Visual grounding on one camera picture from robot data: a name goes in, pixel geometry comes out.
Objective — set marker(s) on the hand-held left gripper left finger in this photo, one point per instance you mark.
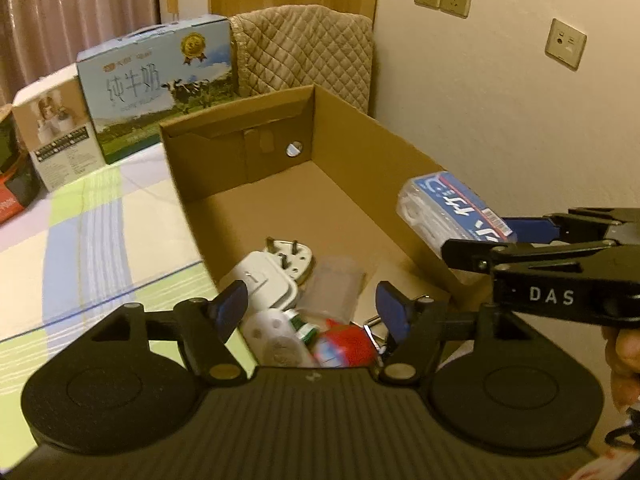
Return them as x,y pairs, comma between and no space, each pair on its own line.
232,307

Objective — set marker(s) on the plaid tablecloth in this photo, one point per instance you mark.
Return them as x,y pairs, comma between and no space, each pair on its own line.
100,240

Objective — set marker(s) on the orange label instant rice bowl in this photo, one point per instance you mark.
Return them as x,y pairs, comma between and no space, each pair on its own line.
17,195

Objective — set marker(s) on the quilted beige chair cover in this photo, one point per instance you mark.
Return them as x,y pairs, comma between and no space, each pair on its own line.
305,50

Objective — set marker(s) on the white two-pin power adapter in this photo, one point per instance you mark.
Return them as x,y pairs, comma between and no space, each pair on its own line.
257,280

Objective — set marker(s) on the white remote control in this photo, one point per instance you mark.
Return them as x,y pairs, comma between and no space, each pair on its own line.
272,337

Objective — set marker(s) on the clear plastic box blue label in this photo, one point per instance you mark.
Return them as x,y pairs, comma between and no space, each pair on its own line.
445,205

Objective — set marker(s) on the translucent plastic case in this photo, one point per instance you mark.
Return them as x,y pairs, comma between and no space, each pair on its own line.
332,287

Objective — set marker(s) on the person's right hand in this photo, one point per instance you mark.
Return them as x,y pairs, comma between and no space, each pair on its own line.
625,365

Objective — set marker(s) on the green and white jar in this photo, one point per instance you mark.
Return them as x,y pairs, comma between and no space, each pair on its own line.
304,327

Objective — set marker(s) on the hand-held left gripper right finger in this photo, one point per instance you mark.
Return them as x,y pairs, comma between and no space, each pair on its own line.
392,310

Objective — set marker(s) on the beige round-port wall socket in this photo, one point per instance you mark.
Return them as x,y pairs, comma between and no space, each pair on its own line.
565,44

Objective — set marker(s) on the white three-pin plug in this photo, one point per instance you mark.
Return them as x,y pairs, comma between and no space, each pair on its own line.
292,260

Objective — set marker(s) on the white product box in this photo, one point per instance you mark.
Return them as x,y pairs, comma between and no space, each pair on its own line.
60,135

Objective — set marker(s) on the red cat figurine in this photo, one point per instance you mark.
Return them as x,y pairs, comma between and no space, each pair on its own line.
350,345

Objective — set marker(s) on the milk carton case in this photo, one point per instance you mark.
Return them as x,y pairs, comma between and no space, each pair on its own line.
155,90

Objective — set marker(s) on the brown cardboard box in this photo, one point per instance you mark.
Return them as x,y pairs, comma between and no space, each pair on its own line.
325,195

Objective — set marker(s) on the yellow label instant rice bowl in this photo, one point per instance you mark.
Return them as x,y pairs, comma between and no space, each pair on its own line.
10,140

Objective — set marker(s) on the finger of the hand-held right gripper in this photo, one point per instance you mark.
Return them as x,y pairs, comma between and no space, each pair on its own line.
575,225
480,255

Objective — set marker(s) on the beige curtain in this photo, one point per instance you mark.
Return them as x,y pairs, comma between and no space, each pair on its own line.
75,15

